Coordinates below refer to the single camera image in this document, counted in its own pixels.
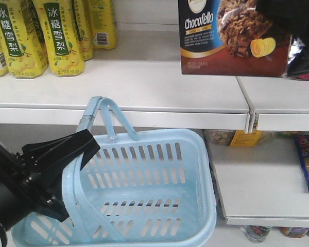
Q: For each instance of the white drinks shelf unit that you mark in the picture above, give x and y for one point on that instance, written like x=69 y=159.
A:
x=263 y=184

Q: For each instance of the light blue plastic basket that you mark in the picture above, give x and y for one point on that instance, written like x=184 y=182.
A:
x=147 y=188

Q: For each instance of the dark blue cookie box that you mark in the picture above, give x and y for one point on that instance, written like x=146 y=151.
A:
x=231 y=38

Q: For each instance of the yellow label snack bag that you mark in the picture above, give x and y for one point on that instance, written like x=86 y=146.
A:
x=237 y=138

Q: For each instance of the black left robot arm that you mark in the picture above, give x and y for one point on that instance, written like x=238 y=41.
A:
x=13 y=210

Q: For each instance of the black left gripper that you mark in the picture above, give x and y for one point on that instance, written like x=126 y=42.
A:
x=29 y=177

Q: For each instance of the bottle under right shelf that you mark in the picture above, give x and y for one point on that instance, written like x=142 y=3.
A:
x=257 y=234

